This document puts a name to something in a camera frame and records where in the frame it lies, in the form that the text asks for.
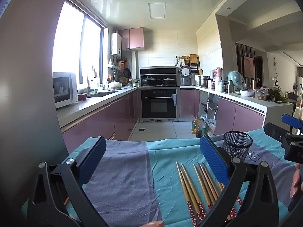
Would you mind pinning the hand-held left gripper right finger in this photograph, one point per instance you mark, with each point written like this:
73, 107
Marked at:
213, 158

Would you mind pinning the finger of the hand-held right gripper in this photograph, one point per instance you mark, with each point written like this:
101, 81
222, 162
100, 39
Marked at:
275, 132
292, 121

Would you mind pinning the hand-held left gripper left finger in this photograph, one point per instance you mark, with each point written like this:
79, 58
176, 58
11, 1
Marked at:
93, 156

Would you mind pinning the black mesh utensil holder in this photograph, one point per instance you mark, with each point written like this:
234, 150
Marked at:
239, 144

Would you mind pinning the person's right hand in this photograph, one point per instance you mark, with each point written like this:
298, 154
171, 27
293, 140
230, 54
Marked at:
297, 182

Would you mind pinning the person's left hand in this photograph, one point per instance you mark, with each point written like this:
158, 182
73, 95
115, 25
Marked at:
154, 224

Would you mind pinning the green leafy plant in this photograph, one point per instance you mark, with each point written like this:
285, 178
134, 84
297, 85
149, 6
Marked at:
277, 95

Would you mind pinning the cooking oil bottles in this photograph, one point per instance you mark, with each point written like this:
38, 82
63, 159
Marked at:
201, 128

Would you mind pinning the teal and grey tablecloth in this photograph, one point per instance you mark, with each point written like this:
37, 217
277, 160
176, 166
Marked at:
123, 170

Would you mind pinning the pink kitchen base cabinets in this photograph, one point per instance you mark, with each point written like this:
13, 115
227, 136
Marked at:
99, 120

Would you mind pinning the clear food container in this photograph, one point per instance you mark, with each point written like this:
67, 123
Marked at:
261, 95

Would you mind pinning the white bowl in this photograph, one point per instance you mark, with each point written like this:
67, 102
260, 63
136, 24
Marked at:
246, 93

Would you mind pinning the kitchen sink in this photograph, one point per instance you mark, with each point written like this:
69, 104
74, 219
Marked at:
101, 94

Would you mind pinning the steel thermos flask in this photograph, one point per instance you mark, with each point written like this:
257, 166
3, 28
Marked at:
231, 87

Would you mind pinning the green fan in plastic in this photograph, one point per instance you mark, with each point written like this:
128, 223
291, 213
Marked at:
238, 79

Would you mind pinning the steel sink faucet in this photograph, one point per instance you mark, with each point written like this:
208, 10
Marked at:
89, 87

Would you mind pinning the white countertop oven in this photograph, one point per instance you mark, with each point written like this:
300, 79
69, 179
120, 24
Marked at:
64, 89

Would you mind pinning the white casserole dish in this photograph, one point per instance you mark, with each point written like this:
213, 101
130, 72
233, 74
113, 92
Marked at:
114, 85

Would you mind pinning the black built-in oven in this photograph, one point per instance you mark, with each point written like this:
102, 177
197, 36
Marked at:
158, 104

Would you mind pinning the steel stock pot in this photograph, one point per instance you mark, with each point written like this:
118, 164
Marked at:
203, 80

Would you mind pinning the pink electric kettle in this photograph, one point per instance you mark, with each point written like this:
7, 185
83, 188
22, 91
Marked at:
219, 73

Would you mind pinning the woven basket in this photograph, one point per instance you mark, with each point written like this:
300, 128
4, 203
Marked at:
123, 79

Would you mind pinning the steel kettle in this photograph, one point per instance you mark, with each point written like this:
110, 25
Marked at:
136, 82

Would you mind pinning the silver rice cooker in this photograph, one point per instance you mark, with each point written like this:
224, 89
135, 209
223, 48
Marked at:
186, 75

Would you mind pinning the black wok with lid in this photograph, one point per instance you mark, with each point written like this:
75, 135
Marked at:
150, 80
169, 80

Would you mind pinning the hanging frying pan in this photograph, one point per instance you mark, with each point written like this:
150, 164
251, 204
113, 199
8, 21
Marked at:
127, 72

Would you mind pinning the wooden cutting board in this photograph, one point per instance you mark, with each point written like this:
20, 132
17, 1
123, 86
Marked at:
194, 59

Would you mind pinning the black range hood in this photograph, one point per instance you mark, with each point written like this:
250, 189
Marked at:
158, 71

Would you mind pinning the kitchen window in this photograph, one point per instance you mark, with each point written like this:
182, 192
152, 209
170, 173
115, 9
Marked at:
71, 45

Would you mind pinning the white water heater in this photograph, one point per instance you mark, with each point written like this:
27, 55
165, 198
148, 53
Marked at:
116, 43

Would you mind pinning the ceiling light panel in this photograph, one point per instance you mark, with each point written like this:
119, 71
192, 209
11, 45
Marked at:
157, 10

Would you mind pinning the wall clock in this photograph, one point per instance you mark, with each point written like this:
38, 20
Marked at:
274, 62

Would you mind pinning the framed wall picture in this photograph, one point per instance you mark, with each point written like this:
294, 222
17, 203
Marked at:
249, 67

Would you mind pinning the pink wall cabinet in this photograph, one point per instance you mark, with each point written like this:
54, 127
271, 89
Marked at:
132, 39

